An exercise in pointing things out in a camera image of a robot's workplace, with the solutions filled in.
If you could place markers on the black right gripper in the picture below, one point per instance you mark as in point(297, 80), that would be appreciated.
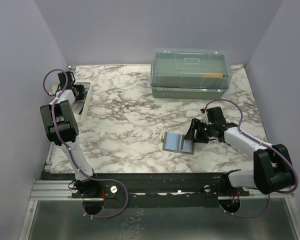
point(195, 125)

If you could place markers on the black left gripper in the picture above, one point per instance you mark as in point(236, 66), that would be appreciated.
point(80, 89)

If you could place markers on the grey credit card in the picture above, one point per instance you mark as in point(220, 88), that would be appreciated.
point(79, 108)

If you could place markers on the grey leather card holder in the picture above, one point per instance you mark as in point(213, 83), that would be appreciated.
point(174, 142)

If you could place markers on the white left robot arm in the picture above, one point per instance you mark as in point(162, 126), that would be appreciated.
point(60, 124)

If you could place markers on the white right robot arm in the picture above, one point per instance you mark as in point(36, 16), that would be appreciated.
point(272, 167)

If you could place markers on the white plastic card tray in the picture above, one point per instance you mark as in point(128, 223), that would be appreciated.
point(80, 118)

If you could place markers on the clear lidded storage box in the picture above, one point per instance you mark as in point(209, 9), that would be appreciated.
point(190, 73)

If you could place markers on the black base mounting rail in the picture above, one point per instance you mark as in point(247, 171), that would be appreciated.
point(150, 190)

